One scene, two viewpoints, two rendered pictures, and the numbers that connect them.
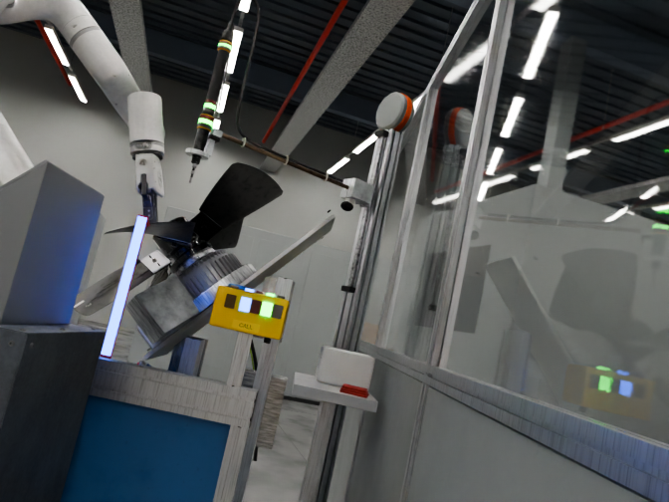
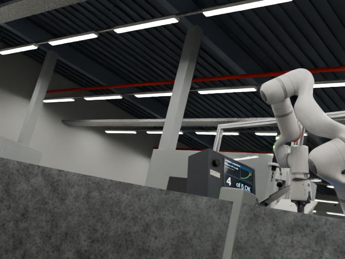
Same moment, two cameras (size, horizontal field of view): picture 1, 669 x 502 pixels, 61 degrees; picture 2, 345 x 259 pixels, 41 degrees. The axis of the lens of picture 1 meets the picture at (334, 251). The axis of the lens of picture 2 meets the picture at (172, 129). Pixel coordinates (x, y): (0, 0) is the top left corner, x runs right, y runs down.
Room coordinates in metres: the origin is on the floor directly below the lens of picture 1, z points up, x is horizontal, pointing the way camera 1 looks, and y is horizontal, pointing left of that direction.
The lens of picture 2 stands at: (0.00, 2.28, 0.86)
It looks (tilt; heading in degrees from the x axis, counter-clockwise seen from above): 15 degrees up; 326
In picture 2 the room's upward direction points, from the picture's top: 14 degrees clockwise
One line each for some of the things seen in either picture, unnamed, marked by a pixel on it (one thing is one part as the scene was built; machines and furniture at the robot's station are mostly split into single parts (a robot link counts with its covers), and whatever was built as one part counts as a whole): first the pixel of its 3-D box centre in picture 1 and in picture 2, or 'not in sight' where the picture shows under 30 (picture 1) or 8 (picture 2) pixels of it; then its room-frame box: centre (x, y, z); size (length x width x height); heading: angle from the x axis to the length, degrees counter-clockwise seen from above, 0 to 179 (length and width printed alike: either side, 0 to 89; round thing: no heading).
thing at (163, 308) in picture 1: (164, 308); not in sight; (1.60, 0.43, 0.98); 0.20 x 0.16 x 0.20; 92
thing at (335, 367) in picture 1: (343, 368); not in sight; (1.86, -0.11, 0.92); 0.17 x 0.16 x 0.11; 92
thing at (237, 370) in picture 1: (240, 359); not in sight; (1.30, 0.16, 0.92); 0.03 x 0.03 x 0.12; 2
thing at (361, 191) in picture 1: (357, 191); (281, 176); (2.03, -0.04, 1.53); 0.10 x 0.07 x 0.08; 127
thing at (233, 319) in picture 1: (250, 315); not in sight; (1.30, 0.16, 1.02); 0.16 x 0.10 x 0.11; 92
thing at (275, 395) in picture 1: (257, 407); not in sight; (1.89, 0.14, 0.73); 0.15 x 0.09 x 0.22; 92
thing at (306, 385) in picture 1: (332, 389); not in sight; (1.79, -0.08, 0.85); 0.36 x 0.24 x 0.03; 2
